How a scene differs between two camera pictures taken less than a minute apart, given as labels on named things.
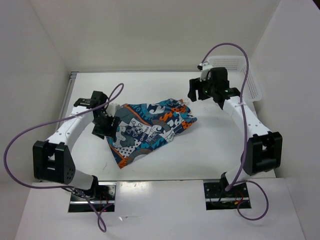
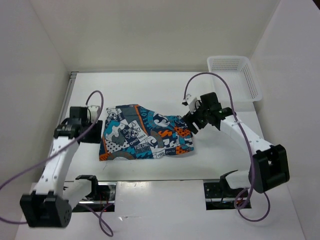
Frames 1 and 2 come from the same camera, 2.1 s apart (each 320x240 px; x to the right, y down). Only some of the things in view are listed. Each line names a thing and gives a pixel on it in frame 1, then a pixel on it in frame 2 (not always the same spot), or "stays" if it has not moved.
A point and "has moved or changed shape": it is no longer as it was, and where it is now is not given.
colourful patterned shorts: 141,128 has moved or changed shape
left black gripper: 105,131 to 96,138
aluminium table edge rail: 62,113 stays
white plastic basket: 236,68 stays
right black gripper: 195,84 to 189,118
